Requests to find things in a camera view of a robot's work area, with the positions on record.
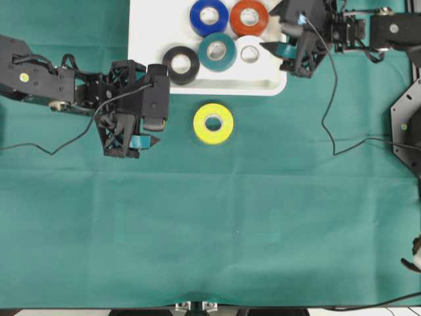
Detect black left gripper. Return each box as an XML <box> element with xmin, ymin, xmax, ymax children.
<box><xmin>75</xmin><ymin>60</ymin><xmax>160</xmax><ymax>157</ymax></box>

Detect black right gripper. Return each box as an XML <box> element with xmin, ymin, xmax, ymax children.
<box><xmin>261</xmin><ymin>0</ymin><xmax>366</xmax><ymax>78</ymax></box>

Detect red tape roll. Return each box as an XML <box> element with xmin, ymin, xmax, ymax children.
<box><xmin>230</xmin><ymin>0</ymin><xmax>269</xmax><ymax>37</ymax></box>

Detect white tape roll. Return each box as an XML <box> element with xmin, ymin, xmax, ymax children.
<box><xmin>235</xmin><ymin>36</ymin><xmax>270</xmax><ymax>71</ymax></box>

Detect green tape roll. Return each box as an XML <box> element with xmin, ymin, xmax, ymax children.
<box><xmin>198</xmin><ymin>32</ymin><xmax>237</xmax><ymax>72</ymax></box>

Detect black tape roll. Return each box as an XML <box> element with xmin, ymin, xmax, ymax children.
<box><xmin>162</xmin><ymin>46</ymin><xmax>200</xmax><ymax>86</ymax></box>

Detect yellow tape roll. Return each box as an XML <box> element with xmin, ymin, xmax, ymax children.
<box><xmin>193</xmin><ymin>103</ymin><xmax>234</xmax><ymax>145</ymax></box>

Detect blue tape roll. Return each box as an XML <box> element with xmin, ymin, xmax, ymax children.
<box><xmin>189</xmin><ymin>0</ymin><xmax>230</xmax><ymax>37</ymax></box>

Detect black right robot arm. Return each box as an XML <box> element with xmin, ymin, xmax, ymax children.
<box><xmin>261</xmin><ymin>1</ymin><xmax>420</xmax><ymax>78</ymax></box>

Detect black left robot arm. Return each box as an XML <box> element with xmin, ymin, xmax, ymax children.
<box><xmin>1</xmin><ymin>36</ymin><xmax>170</xmax><ymax>159</ymax></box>

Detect green table cloth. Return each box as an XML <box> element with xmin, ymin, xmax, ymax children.
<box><xmin>0</xmin><ymin>0</ymin><xmax>421</xmax><ymax>309</ymax></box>

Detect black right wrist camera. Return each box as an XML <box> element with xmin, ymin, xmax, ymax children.
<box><xmin>279</xmin><ymin>0</ymin><xmax>328</xmax><ymax>38</ymax></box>

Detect black left camera cable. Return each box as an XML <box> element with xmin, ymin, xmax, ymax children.
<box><xmin>0</xmin><ymin>82</ymin><xmax>155</xmax><ymax>155</ymax></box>

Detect black camera cable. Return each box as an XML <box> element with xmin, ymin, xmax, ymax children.
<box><xmin>0</xmin><ymin>82</ymin><xmax>155</xmax><ymax>155</ymax></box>
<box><xmin>301</xmin><ymin>13</ymin><xmax>421</xmax><ymax>156</ymax></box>

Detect black right camera cable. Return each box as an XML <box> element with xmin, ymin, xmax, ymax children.
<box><xmin>301</xmin><ymin>13</ymin><xmax>421</xmax><ymax>156</ymax></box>

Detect black camera stand base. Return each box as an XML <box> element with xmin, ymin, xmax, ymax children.
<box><xmin>109</xmin><ymin>301</ymin><xmax>310</xmax><ymax>316</ymax></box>

